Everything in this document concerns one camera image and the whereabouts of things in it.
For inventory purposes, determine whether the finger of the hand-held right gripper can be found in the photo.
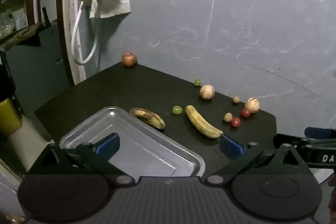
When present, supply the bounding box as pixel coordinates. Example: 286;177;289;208
272;133;307;147
304;126;336;139

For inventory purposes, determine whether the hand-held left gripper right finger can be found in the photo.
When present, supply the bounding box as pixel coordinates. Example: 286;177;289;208
205;133;313;185

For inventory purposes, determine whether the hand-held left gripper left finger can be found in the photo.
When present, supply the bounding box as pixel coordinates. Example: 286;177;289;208
25;132;135;185

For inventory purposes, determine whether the yellow banana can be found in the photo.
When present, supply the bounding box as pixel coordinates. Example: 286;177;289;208
185;105;223;139

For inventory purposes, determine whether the metal tray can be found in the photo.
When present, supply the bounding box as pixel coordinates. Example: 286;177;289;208
59;106;206;177

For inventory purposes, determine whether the brown spotted banana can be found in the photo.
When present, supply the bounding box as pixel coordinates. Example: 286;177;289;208
129;107;166;130

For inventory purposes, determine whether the striped cream round fruit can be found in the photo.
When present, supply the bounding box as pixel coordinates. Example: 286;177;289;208
245;97;260;113
199;84;216;101

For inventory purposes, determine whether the beige cardboard sheet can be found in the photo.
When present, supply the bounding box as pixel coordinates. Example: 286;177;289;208
5;116;53;178

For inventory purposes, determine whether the reddish brown apple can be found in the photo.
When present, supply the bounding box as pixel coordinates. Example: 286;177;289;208
121;52;137;67

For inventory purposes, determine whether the yellow container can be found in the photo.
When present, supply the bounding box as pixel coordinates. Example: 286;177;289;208
0;97;23;136

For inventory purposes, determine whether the dark grey cabinet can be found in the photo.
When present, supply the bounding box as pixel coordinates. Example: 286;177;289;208
5;19;72;89

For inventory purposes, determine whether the wooden shelf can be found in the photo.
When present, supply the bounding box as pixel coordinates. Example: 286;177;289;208
0;21;51;52

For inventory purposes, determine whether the white cable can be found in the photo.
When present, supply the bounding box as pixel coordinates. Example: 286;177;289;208
71;1;98;65

